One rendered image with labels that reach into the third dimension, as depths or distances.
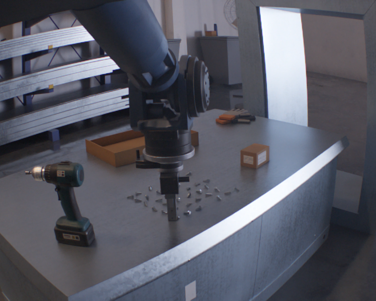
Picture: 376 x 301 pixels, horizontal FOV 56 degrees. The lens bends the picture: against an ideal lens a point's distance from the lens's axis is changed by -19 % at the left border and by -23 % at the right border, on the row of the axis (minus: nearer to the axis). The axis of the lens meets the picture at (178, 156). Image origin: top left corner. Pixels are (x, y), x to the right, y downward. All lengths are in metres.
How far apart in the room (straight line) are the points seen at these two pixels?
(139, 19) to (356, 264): 1.83
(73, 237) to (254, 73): 1.88
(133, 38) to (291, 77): 2.35
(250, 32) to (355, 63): 8.09
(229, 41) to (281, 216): 5.85
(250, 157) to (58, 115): 3.58
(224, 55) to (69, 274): 6.63
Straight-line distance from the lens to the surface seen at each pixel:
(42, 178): 1.14
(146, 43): 0.79
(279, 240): 1.78
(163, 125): 1.13
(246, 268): 1.60
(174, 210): 1.26
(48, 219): 1.34
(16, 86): 4.80
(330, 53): 10.97
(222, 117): 2.33
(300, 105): 3.18
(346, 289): 2.02
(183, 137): 1.16
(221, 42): 7.42
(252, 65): 2.73
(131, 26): 0.71
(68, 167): 1.08
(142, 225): 1.26
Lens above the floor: 1.22
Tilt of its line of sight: 18 degrees down
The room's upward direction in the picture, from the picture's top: 3 degrees counter-clockwise
